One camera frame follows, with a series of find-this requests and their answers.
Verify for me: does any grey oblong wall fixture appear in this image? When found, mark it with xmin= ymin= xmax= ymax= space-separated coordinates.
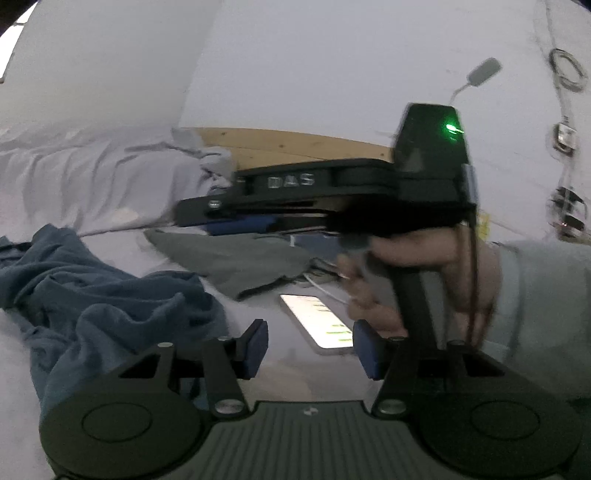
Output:
xmin=450 ymin=58 xmax=503 ymax=104

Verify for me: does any coiled grey cable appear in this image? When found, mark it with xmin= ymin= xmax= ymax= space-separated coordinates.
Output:
xmin=549 ymin=48 xmax=585 ymax=90

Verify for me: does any person's right hand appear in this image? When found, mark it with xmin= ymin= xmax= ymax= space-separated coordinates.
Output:
xmin=336 ymin=225 xmax=503 ymax=344

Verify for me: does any white wall socket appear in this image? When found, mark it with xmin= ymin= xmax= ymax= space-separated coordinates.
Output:
xmin=551 ymin=122 xmax=578 ymax=153

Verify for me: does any dark wall power strip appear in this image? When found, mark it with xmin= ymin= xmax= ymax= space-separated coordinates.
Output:
xmin=549 ymin=187 xmax=589 ymax=241

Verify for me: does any wooden headboard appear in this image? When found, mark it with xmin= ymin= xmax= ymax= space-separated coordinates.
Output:
xmin=194 ymin=128 xmax=398 ymax=176

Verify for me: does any smartphone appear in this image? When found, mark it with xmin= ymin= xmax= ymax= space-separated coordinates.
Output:
xmin=279 ymin=294 xmax=356 ymax=356

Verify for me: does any white charging cable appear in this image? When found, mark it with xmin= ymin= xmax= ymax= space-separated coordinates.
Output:
xmin=302 ymin=272 xmax=352 ymax=305

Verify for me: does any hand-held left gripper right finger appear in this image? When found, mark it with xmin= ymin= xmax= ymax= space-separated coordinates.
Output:
xmin=353 ymin=320 xmax=506 ymax=418

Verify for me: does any blue-teal garment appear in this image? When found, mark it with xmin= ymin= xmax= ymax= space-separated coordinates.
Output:
xmin=0 ymin=224 xmax=229 ymax=416

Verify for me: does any grey-green garment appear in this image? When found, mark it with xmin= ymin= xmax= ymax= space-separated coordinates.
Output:
xmin=145 ymin=228 xmax=342 ymax=301

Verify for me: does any light printed bed sheet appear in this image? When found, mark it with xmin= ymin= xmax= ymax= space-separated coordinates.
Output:
xmin=0 ymin=228 xmax=384 ymax=480

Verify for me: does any light blue printed duvet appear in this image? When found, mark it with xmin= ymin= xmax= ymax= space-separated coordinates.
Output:
xmin=0 ymin=124 xmax=236 ymax=236

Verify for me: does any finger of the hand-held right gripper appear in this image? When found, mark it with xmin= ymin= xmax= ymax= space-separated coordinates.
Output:
xmin=177 ymin=196 xmax=335 ymax=237

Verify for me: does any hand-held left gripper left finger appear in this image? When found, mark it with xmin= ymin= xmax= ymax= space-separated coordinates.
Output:
xmin=117 ymin=318 xmax=269 ymax=418

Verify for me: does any person's right forearm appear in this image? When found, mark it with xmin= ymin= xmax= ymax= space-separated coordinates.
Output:
xmin=480 ymin=240 xmax=591 ymax=402

